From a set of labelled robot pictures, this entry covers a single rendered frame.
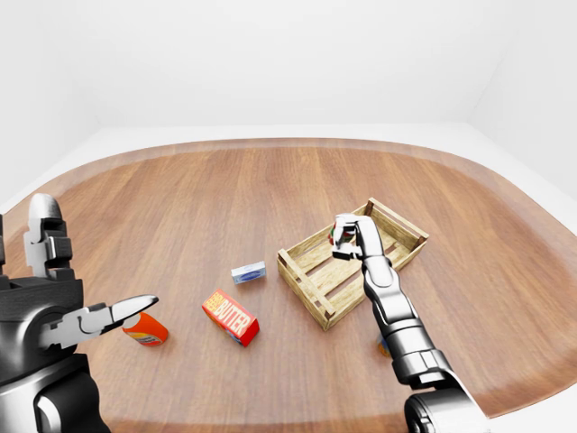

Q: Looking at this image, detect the red green tomato sauce can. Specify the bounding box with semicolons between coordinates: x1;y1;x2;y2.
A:
327;225;358;247

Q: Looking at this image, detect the wooden slat tray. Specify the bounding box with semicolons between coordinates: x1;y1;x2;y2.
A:
276;197;430;332

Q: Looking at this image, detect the red butter box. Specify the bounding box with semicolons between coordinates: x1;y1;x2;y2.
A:
201;288;261;348

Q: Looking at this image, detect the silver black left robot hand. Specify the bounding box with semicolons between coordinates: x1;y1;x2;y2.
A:
0;193;160;387

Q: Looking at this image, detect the orange white can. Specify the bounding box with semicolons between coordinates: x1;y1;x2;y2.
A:
122;311;170;348

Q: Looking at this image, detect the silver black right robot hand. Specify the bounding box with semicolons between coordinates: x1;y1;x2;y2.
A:
331;212;385;263

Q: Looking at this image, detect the small blue white box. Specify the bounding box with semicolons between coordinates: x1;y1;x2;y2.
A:
230;261;268;286

